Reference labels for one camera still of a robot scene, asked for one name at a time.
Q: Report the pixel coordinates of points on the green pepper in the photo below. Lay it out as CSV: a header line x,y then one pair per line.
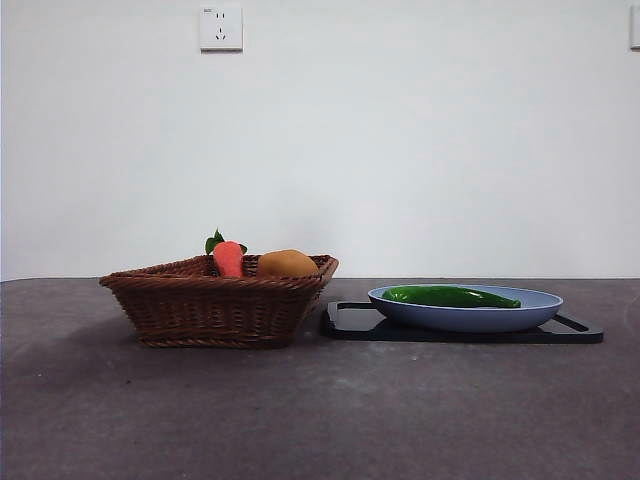
x,y
440,296

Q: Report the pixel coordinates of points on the blue round plate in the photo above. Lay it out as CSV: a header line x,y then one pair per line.
x,y
465,320

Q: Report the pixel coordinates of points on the orange carrot with green leaves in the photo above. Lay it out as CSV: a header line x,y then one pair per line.
x,y
230,261

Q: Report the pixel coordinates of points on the black flat tray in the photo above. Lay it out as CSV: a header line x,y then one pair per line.
x,y
350,330

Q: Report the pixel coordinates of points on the brown wicker basket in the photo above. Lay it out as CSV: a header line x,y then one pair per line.
x,y
210,312

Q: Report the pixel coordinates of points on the white wall socket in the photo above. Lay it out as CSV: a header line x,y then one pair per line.
x,y
221,28

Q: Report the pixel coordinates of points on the white wall plate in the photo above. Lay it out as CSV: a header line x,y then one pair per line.
x,y
635,28

